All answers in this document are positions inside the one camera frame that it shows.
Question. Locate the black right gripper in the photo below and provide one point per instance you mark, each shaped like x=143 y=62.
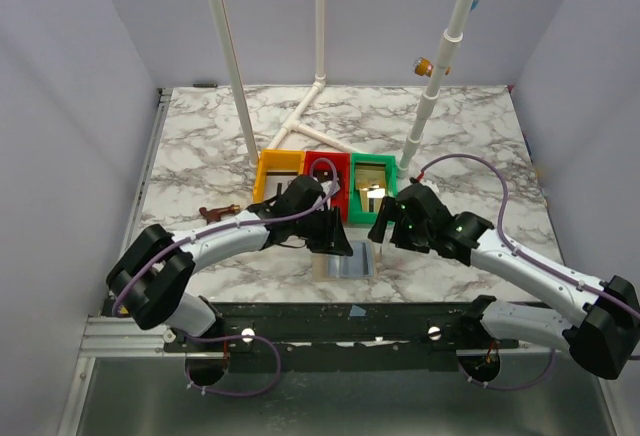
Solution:
x=400 y=226

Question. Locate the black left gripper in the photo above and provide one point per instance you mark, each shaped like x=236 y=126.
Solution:
x=322 y=229

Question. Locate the beige card holder wallet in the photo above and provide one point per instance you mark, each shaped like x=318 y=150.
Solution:
x=360 y=266

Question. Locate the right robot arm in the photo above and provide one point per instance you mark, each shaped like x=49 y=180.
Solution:
x=595 y=321

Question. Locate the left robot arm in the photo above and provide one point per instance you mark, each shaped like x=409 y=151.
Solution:
x=150 y=279

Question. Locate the gold cards stack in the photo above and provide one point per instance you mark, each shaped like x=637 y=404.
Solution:
x=371 y=186

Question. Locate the white card in yellow bin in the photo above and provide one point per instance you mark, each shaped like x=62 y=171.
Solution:
x=276 y=182

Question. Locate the green plastic bin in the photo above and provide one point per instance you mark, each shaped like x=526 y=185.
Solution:
x=356 y=215

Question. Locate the red plastic bin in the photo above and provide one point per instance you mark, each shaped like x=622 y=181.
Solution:
x=322 y=172

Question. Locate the yellow plastic bin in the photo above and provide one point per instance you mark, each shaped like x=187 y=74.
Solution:
x=276 y=169

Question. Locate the brown small tool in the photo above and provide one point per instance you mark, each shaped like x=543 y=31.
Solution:
x=214 y=215

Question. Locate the orange knob on pole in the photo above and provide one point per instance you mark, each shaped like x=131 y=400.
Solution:
x=424 y=67

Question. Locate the white PVC jointed pole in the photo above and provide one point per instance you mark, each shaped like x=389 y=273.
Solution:
x=449 y=43

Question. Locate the white left PVC pole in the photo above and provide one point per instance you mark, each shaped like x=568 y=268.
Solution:
x=220 y=17

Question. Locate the black mounting rail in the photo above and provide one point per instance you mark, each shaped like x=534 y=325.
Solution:
x=344 y=337

